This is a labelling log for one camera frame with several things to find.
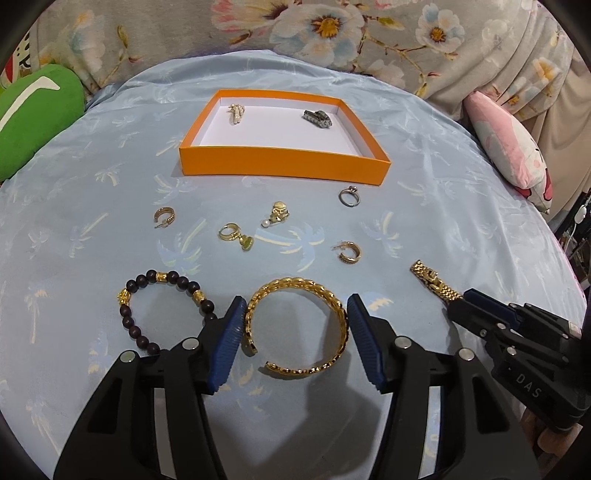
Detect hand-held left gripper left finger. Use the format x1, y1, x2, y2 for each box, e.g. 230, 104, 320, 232
53, 295, 250, 480

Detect cartoon printed cloth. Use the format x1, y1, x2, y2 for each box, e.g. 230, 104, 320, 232
0, 44, 42, 93

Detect silver watch band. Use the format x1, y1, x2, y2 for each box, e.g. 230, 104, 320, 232
302, 109, 333, 130

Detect dark bead bracelet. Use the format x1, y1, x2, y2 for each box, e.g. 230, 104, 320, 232
115, 270, 218, 356

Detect light blue palm-print sheet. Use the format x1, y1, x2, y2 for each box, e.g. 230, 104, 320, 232
0, 48, 587, 480

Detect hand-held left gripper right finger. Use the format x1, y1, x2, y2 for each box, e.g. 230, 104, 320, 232
346, 293, 541, 480

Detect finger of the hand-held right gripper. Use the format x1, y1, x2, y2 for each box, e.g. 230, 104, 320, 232
446, 299, 556, 366
463, 287, 583, 343

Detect grey floral blanket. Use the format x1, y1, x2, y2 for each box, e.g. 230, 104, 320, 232
32, 0, 591, 208

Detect gold chain bangle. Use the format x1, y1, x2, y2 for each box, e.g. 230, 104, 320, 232
244, 275, 349, 378

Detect person's right hand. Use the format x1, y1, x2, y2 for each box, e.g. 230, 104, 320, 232
522, 404, 583, 467

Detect white charger cable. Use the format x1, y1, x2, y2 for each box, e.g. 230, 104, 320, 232
566, 196, 591, 245

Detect pink pillow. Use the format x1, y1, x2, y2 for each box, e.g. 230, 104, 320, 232
463, 91, 553, 214

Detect gold pendant earring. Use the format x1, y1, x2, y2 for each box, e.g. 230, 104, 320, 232
218, 223, 256, 252

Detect gold pearl earring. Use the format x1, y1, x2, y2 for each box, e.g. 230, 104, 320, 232
261, 200, 291, 228

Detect green pillow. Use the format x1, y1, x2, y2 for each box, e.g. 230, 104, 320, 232
0, 64, 86, 182

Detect orange shallow box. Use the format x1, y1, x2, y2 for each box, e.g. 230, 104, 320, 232
179, 89, 392, 186

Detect gold watch band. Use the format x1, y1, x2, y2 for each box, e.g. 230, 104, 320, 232
410, 260, 462, 304

